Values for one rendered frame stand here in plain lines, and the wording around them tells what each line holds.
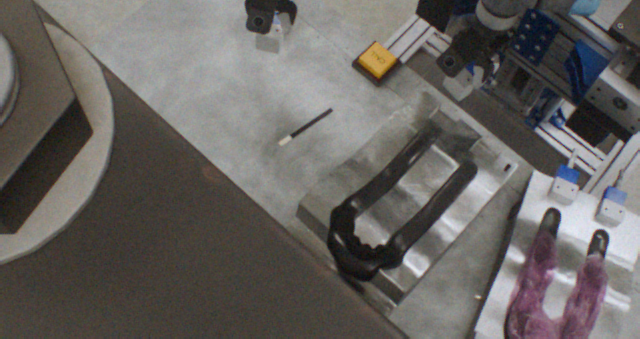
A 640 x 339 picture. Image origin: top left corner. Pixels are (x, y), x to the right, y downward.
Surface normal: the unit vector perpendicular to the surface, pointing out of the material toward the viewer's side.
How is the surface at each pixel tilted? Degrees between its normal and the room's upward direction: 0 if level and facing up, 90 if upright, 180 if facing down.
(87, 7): 0
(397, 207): 27
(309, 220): 84
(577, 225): 0
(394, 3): 0
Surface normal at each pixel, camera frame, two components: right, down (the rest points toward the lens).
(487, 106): 0.05, -0.40
